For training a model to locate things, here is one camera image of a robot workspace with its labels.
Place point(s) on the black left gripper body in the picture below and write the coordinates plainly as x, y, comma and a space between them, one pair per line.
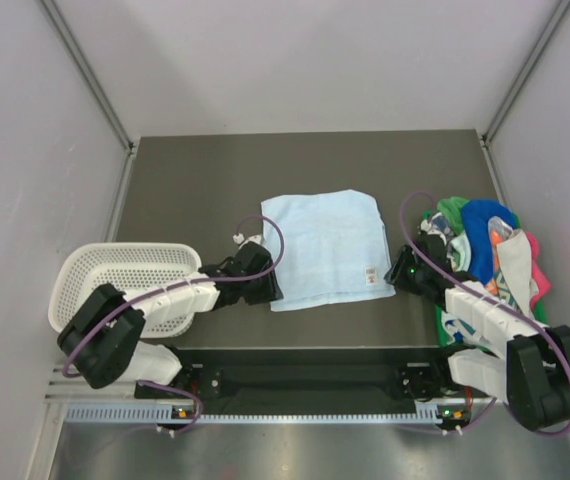
248, 285

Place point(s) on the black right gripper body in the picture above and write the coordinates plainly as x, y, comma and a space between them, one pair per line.
410, 280

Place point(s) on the light blue towel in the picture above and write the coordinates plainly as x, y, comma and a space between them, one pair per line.
335, 249

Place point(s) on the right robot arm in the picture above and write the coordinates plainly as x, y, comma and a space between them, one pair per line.
517, 360

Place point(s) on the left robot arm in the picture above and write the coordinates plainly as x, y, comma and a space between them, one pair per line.
113, 302

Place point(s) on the patterned white blue cloth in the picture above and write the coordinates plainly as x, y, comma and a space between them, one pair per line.
437, 224

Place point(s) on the green plastic tray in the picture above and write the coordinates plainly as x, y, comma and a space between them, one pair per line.
499, 231

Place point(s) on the royal blue cloth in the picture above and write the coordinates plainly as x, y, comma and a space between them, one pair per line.
475, 216

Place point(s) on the white perforated plastic basket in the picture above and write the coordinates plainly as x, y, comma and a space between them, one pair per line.
129, 266

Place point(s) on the pink cloth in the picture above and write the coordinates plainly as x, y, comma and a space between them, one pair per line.
539, 279

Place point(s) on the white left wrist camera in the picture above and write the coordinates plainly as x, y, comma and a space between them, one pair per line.
241, 240

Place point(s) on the black table front rail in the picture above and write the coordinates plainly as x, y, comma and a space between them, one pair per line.
419, 373

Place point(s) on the aluminium frame right post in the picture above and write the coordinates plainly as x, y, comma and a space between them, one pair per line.
543, 40

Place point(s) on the aluminium frame post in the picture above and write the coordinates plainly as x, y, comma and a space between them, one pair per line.
60, 25
543, 40

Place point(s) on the aluminium frame left post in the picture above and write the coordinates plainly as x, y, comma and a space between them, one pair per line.
60, 25

